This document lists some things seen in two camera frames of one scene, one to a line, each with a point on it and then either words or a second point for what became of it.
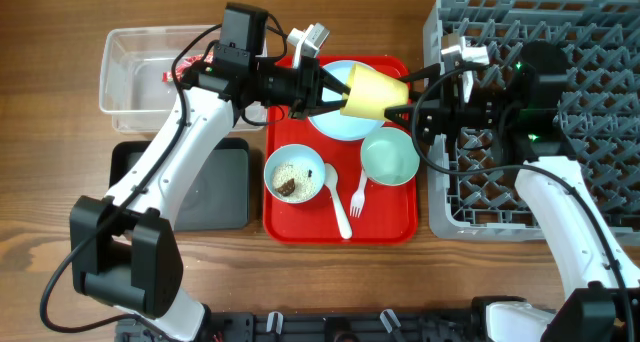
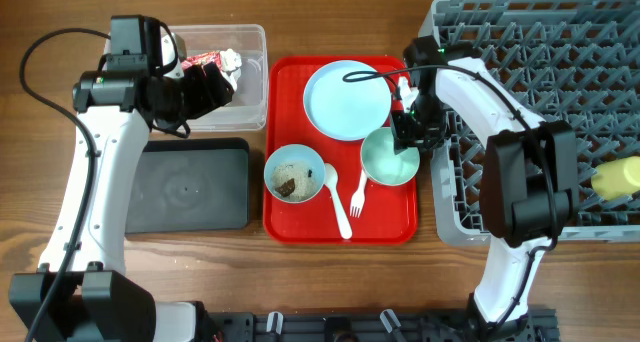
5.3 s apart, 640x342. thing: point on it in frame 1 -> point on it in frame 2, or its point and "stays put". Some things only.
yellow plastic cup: x=373 y=91 -> x=617 y=178
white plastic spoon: x=331 y=177 stays put
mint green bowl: x=389 y=156 stays put
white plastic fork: x=358 y=198 stays put
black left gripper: x=307 y=98 -> x=209 y=93
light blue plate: x=342 y=125 stays put
